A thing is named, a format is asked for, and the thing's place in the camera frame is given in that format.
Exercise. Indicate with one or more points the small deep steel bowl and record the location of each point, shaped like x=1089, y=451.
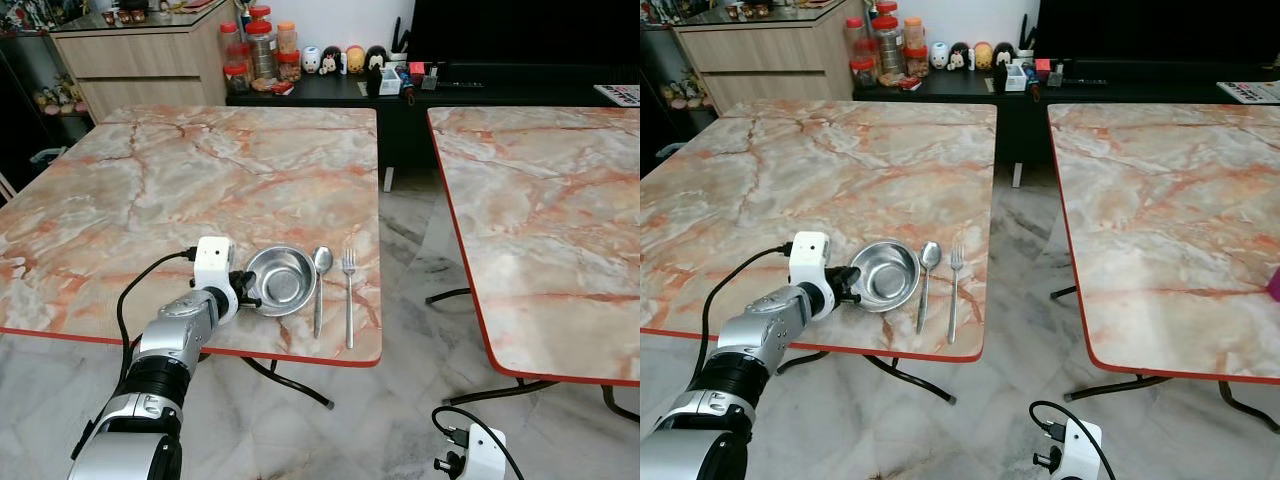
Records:
x=285, y=282
x=888, y=276

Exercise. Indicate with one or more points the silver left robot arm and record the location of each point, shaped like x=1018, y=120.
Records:
x=740, y=365
x=160, y=370

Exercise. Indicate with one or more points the steel spoon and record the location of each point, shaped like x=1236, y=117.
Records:
x=322, y=262
x=930, y=256

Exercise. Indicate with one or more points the steel fork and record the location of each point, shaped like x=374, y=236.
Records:
x=954, y=295
x=349, y=300

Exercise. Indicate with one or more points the black tv console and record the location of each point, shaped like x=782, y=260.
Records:
x=400, y=130
x=1025, y=125

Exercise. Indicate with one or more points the small clear jar red lid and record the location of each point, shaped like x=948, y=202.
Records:
x=915, y=64
x=290, y=68

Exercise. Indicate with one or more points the large clear jar red lid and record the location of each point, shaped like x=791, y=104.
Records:
x=262, y=52
x=888, y=48

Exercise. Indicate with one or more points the white round figurine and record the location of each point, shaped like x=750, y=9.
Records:
x=312, y=60
x=939, y=56

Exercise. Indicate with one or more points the light wooden cabinet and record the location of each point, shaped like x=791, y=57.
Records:
x=770, y=55
x=140, y=60

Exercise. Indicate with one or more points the black round figurine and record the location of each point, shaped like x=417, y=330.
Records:
x=332, y=61
x=1003, y=54
x=377, y=58
x=959, y=57

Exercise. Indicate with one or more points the small white box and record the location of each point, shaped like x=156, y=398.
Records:
x=1016, y=78
x=389, y=83

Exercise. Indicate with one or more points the jar with orange snacks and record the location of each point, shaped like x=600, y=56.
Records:
x=914, y=35
x=287, y=40

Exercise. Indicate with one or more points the yellow round figurine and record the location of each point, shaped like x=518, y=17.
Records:
x=982, y=56
x=355, y=60

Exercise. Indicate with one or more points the dark display shelf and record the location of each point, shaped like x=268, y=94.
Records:
x=30, y=100
x=660, y=90

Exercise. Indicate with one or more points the printed magazine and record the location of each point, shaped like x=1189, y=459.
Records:
x=1250, y=92
x=620, y=95

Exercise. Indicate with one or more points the black flat television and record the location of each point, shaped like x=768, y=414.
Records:
x=1160, y=30
x=520, y=30

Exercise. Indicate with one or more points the purple plastic cup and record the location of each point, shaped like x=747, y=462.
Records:
x=1274, y=283

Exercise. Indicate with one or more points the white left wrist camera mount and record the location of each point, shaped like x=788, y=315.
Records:
x=212, y=262
x=810, y=256

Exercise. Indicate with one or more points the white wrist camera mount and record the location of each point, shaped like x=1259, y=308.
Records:
x=1080, y=450
x=485, y=455
x=810, y=256
x=212, y=262

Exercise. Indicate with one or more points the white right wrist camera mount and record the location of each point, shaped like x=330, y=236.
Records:
x=485, y=455
x=1080, y=450

